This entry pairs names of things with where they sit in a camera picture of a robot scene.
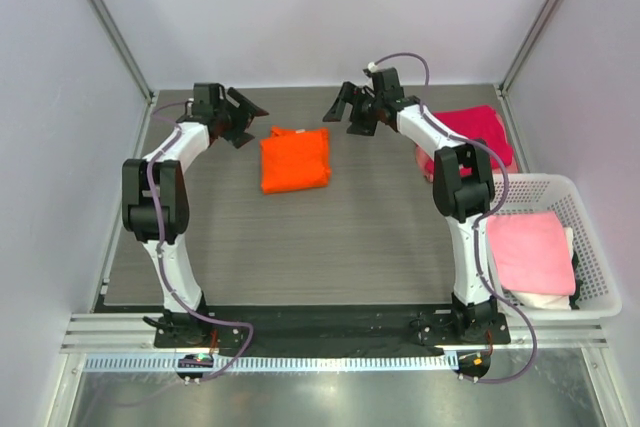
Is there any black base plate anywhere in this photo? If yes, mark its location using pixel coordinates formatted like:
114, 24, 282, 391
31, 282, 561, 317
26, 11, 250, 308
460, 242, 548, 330
143, 304, 511, 359

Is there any white plastic basket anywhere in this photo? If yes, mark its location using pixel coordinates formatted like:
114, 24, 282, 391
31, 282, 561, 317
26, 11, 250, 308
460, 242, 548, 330
488, 174, 622, 322

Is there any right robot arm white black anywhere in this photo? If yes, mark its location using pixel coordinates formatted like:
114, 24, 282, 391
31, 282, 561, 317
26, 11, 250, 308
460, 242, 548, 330
323, 68, 498, 343

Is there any right aluminium frame post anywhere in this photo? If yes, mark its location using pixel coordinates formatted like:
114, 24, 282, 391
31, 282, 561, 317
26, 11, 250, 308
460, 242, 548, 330
498, 0, 563, 97

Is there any folded magenta t shirt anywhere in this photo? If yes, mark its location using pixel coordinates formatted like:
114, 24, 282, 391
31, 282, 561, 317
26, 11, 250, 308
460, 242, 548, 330
434, 105, 518, 173

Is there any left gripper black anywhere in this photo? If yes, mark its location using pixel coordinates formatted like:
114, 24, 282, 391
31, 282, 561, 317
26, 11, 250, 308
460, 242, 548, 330
215, 89, 267, 148

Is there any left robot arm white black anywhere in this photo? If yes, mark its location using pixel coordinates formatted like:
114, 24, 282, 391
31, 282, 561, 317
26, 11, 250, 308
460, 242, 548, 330
121, 83, 268, 347

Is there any orange t shirt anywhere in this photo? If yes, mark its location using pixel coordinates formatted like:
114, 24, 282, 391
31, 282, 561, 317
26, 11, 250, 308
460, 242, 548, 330
260, 126, 331, 195

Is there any white slotted cable duct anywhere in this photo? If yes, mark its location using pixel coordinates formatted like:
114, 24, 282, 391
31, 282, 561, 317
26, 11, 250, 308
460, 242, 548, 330
84, 352, 458, 374

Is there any black garment in basket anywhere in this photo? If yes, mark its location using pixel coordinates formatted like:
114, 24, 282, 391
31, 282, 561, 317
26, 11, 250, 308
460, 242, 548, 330
569, 252, 583, 310

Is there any light pink t shirt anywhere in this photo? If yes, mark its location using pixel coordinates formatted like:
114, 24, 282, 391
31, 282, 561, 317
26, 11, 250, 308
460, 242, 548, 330
487, 211, 575, 296

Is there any left aluminium frame post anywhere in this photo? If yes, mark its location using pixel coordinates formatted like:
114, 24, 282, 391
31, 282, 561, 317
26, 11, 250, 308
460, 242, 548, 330
87, 0, 153, 103

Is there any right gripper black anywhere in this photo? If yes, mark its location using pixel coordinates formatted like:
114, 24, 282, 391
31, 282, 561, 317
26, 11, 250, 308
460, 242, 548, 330
322, 82, 382, 137

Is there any aluminium frame post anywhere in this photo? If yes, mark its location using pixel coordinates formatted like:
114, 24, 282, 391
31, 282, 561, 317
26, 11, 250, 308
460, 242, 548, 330
87, 0, 153, 103
498, 0, 563, 97

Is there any folded salmon pink t shirt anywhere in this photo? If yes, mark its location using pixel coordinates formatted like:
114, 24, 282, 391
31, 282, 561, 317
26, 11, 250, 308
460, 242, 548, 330
413, 114, 521, 184

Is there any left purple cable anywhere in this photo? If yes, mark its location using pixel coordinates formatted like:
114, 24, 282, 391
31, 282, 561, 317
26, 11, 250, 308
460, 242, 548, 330
142, 100, 255, 383

